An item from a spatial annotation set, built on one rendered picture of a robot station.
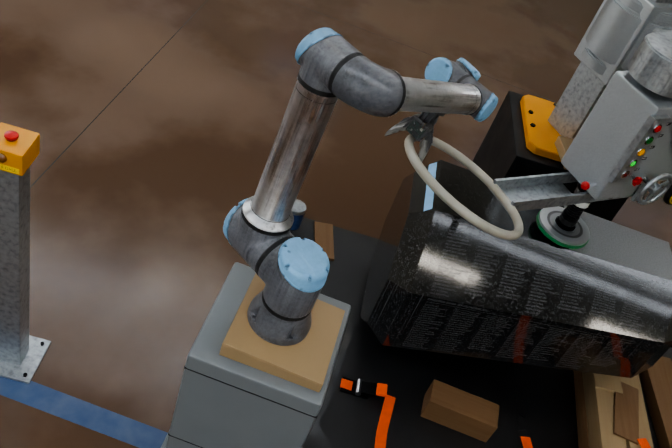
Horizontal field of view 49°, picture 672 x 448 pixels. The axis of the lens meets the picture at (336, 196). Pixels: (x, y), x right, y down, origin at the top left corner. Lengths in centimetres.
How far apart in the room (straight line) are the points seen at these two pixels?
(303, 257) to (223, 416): 57
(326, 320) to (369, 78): 85
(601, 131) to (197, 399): 163
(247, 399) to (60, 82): 270
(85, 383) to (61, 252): 68
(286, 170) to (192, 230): 177
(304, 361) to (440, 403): 117
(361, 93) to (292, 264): 53
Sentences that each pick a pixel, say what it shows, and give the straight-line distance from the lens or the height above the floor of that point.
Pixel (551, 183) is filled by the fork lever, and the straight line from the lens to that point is 285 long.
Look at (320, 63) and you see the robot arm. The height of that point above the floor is 170.
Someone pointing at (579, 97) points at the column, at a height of 100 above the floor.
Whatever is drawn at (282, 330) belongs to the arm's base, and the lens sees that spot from 210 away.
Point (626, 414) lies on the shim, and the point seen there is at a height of 21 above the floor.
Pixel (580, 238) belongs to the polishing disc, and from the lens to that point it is 303.
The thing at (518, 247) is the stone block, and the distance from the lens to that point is 296.
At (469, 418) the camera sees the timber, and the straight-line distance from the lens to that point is 322.
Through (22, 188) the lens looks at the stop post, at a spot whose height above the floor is 91.
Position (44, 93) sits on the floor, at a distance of 435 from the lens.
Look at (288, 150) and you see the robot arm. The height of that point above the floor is 143.
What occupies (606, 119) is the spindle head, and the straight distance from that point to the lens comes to 274.
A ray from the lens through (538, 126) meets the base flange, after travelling 379.
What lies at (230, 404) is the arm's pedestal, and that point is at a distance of 223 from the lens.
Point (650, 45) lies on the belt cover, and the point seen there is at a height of 170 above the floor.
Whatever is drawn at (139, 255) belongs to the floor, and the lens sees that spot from 348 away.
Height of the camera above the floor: 257
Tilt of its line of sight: 39 degrees down
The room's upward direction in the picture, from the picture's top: 20 degrees clockwise
